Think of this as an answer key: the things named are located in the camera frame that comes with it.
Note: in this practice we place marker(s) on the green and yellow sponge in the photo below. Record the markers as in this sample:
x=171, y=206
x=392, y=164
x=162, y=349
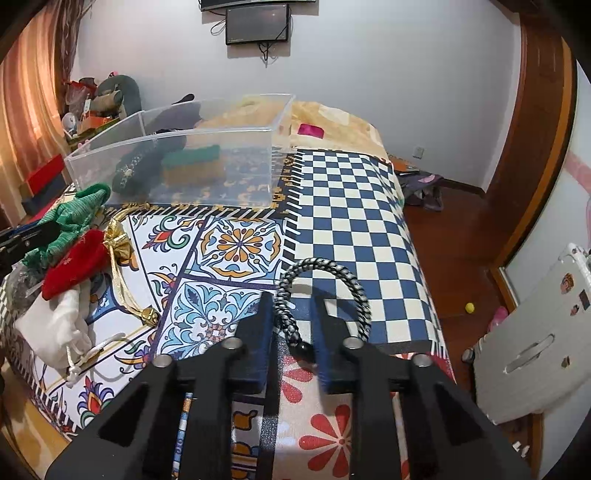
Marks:
x=191, y=166

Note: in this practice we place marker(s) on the red floral bed sheet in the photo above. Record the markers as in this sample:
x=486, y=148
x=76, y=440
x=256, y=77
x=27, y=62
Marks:
x=318, y=429

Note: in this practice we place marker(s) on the white wall socket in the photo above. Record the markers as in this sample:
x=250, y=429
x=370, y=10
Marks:
x=419, y=151

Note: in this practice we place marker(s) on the grey mesh pouch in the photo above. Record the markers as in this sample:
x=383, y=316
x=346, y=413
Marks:
x=21, y=288

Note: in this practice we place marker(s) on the dark bag on floor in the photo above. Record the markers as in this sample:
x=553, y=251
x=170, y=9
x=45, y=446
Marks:
x=422, y=187

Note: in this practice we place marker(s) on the yellow ball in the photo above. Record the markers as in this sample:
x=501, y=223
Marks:
x=470, y=308

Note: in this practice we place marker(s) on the orange curtain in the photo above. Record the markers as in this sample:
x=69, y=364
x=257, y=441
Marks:
x=27, y=106

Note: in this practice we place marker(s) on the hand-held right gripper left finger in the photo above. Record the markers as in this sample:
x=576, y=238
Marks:
x=262, y=337

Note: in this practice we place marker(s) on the black wall television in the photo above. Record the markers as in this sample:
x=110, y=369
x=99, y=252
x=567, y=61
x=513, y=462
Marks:
x=249, y=3

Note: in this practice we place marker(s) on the black embroidered pouch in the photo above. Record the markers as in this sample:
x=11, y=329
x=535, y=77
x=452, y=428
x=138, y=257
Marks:
x=136, y=168

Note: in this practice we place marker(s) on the clear plastic storage box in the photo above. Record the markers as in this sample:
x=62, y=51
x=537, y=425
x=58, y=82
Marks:
x=221, y=143

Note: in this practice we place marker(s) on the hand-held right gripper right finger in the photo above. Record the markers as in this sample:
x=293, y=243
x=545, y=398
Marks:
x=322, y=344

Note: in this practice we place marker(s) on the green knit cloth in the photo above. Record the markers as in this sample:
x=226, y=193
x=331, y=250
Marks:
x=74, y=210

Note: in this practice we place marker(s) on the red storage box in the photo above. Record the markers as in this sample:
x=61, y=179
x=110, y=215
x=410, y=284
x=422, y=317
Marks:
x=45, y=173

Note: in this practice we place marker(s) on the red velvet pouch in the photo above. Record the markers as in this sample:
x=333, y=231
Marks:
x=76, y=267

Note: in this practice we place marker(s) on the yellow blanket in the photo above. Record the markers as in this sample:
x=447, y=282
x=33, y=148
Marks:
x=341, y=124

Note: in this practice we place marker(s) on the patterned printed mat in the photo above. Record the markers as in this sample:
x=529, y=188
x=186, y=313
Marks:
x=351, y=217

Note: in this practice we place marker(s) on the black wall monitor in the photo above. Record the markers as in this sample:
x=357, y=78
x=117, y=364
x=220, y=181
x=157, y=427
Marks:
x=257, y=23

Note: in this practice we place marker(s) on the black cloth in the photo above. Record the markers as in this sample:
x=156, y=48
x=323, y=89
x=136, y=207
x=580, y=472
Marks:
x=179, y=117

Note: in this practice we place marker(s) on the dark green plush toy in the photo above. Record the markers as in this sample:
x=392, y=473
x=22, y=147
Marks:
x=117, y=90

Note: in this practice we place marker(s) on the wooden door frame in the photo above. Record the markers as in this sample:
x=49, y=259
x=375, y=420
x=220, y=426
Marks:
x=540, y=115

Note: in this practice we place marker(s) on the pile of bags and boxes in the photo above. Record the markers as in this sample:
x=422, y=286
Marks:
x=85, y=117

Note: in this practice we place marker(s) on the pink slippers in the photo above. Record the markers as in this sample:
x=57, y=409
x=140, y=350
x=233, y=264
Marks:
x=497, y=319

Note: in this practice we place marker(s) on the gold organza pouch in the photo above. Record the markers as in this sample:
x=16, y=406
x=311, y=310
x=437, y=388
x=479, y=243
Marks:
x=119, y=244

